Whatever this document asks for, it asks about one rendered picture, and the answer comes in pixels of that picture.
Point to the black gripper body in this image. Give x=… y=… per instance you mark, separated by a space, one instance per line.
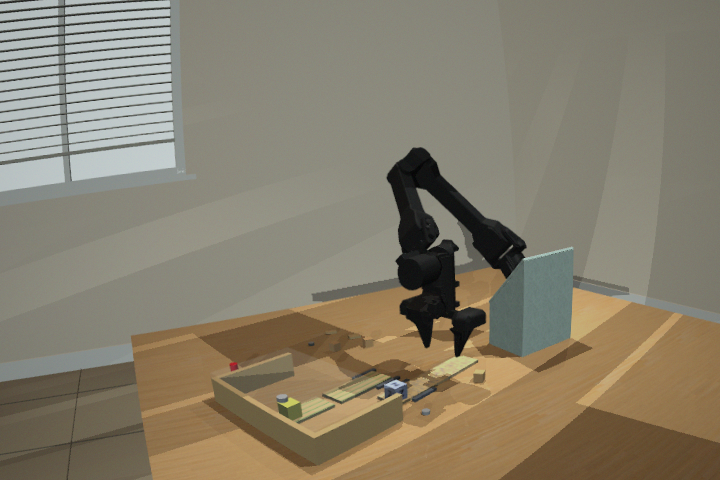
x=465 y=319

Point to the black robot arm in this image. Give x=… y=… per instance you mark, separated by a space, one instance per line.
x=418 y=231

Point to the tan open-top box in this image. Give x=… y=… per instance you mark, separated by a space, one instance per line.
x=329 y=410

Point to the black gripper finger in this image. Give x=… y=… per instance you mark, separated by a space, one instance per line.
x=425 y=332
x=460 y=338

